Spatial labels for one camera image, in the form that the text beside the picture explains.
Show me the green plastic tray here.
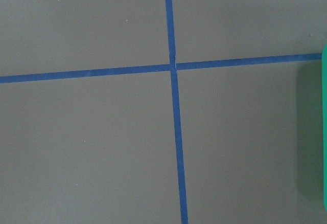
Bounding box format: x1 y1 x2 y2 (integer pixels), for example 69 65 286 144
321 45 327 210

